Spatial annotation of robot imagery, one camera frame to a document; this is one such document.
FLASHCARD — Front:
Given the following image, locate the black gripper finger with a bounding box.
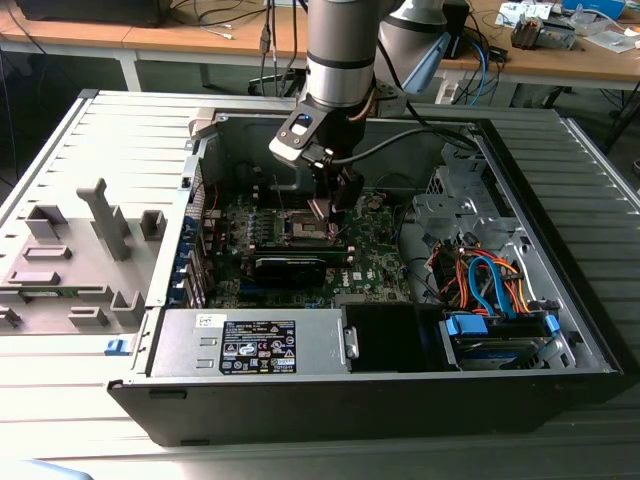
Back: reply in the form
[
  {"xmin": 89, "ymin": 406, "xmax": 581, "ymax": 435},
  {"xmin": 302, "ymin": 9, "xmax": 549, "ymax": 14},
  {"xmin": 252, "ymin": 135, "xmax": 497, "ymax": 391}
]
[
  {"xmin": 313, "ymin": 167, "xmax": 335, "ymax": 202},
  {"xmin": 327, "ymin": 169, "xmax": 365, "ymax": 240}
]

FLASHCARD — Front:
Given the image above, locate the silver CPU plate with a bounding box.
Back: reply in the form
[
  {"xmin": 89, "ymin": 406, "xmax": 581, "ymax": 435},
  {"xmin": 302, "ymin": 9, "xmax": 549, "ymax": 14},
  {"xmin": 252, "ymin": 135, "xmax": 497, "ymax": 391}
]
[{"xmin": 305, "ymin": 197, "xmax": 334, "ymax": 221}]

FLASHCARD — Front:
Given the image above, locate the metal locking lever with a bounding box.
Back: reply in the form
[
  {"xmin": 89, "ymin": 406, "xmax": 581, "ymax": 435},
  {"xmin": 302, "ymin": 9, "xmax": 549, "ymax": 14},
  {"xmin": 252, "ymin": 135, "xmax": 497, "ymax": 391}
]
[{"xmin": 272, "ymin": 173, "xmax": 287, "ymax": 216}]

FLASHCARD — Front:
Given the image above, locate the CPU socket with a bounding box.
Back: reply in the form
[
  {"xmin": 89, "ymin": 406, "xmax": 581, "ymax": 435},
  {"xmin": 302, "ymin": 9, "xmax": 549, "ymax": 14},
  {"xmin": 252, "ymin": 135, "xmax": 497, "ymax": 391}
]
[{"xmin": 282, "ymin": 207, "xmax": 346, "ymax": 246}]

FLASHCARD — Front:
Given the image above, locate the green motherboard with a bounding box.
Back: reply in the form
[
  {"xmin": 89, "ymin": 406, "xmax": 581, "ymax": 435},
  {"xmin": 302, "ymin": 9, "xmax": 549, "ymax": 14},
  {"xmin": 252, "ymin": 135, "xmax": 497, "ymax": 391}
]
[{"xmin": 199, "ymin": 188, "xmax": 419, "ymax": 309}]

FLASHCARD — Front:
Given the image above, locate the black graphics card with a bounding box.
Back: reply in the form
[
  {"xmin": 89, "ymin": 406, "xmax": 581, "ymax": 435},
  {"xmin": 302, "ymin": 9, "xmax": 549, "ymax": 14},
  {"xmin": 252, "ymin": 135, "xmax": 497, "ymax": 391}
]
[{"xmin": 252, "ymin": 254, "xmax": 330, "ymax": 290}]

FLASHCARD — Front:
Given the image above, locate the metal drive cage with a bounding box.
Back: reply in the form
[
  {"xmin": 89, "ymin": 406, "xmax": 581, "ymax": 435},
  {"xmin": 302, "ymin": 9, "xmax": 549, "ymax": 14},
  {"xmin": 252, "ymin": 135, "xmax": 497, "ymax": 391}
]
[{"xmin": 412, "ymin": 138, "xmax": 527, "ymax": 251}]

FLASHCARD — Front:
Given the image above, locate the white power adapter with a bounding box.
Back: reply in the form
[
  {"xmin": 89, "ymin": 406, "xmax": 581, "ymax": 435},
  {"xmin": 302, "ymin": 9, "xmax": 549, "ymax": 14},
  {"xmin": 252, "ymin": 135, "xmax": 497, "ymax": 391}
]
[{"xmin": 433, "ymin": 74, "xmax": 460, "ymax": 105}]

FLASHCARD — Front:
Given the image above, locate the black upright box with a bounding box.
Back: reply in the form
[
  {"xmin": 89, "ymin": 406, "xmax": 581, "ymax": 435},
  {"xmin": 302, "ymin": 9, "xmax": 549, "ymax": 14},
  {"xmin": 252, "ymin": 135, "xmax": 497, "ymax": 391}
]
[{"xmin": 441, "ymin": 0, "xmax": 472, "ymax": 60}]

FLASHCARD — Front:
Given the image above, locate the hard disk in blue carrier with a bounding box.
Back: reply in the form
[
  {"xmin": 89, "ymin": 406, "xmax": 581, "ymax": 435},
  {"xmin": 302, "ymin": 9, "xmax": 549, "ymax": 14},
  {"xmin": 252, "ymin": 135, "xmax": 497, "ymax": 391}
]
[{"xmin": 439, "ymin": 310, "xmax": 561, "ymax": 372}]

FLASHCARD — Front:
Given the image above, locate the dark finned heatsink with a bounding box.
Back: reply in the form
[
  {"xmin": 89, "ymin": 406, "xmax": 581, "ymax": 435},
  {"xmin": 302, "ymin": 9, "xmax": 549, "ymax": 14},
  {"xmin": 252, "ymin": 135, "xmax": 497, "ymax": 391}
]
[{"xmin": 509, "ymin": 14, "xmax": 547, "ymax": 50}]

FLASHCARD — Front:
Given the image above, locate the open black PC case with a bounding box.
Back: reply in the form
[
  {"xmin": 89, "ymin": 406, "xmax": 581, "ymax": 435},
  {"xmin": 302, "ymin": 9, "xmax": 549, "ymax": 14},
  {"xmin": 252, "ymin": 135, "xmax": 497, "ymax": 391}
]
[{"xmin": 107, "ymin": 97, "xmax": 632, "ymax": 449}]

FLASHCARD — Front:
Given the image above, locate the grey power supply unit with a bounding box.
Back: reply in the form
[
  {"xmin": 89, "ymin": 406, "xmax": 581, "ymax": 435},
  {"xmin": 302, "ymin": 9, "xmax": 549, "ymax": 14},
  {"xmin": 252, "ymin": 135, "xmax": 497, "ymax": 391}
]
[{"xmin": 148, "ymin": 307, "xmax": 361, "ymax": 379}]

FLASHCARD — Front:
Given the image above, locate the wooden desk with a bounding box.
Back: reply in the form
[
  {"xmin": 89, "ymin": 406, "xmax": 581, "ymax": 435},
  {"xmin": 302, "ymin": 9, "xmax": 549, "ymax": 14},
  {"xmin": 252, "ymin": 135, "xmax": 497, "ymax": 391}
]
[
  {"xmin": 0, "ymin": 0, "xmax": 311, "ymax": 94},
  {"xmin": 434, "ymin": 0, "xmax": 640, "ymax": 109}
]

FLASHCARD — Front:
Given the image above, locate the grey metal drive unit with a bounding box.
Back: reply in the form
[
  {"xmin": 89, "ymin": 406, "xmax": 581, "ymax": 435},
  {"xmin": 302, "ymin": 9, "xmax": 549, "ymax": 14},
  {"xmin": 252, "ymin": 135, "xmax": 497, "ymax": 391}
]
[{"xmin": 542, "ymin": 18, "xmax": 577, "ymax": 50}]

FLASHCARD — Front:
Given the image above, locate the grey parts rack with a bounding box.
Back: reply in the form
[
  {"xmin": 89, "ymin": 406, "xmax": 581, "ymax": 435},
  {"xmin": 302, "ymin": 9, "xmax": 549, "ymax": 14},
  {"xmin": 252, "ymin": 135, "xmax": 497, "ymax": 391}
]
[{"xmin": 0, "ymin": 177, "xmax": 169, "ymax": 337}]

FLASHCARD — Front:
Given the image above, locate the black flat equipment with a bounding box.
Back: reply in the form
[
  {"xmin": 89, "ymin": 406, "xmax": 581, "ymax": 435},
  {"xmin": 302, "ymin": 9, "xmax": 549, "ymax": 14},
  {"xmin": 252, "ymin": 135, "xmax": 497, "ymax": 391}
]
[{"xmin": 14, "ymin": 0, "xmax": 172, "ymax": 29}]

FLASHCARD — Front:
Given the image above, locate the blue cardboard box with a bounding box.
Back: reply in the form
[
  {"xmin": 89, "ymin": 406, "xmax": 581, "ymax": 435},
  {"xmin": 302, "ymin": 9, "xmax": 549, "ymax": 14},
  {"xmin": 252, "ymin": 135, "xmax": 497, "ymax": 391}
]
[{"xmin": 560, "ymin": 0, "xmax": 627, "ymax": 19}]

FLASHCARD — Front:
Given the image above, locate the clear plastic bag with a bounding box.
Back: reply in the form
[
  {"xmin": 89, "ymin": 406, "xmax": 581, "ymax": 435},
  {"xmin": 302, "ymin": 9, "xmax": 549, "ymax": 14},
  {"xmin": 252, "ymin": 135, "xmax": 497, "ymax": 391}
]
[{"xmin": 583, "ymin": 28, "xmax": 639, "ymax": 54}]

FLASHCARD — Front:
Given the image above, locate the pale blue rounded object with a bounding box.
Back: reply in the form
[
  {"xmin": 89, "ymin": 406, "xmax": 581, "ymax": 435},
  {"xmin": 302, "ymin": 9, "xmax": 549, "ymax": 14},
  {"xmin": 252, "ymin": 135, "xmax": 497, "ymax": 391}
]
[{"xmin": 0, "ymin": 457, "xmax": 95, "ymax": 480}]

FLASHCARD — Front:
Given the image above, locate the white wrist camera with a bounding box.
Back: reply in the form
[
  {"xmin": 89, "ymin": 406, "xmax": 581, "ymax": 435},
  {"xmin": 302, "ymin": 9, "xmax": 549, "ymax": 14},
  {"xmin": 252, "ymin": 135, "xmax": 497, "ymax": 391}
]
[{"xmin": 268, "ymin": 112, "xmax": 324, "ymax": 166}]

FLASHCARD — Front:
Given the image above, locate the black plastic duct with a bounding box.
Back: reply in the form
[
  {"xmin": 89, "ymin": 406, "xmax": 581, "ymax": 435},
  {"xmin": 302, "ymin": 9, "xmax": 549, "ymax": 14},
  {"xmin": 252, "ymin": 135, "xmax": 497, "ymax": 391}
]
[{"xmin": 343, "ymin": 301, "xmax": 444, "ymax": 374}]

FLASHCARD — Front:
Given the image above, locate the blue flat wire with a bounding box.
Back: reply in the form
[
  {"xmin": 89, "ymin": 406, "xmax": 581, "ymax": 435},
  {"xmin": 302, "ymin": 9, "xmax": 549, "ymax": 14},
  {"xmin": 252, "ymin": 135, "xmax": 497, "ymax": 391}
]
[{"xmin": 467, "ymin": 253, "xmax": 521, "ymax": 321}]

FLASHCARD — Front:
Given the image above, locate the orange wire bundle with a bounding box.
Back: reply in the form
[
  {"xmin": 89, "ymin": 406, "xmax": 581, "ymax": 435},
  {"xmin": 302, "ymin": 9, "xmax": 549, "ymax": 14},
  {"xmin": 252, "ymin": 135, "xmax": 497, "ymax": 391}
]
[{"xmin": 428, "ymin": 243, "xmax": 537, "ymax": 317}]

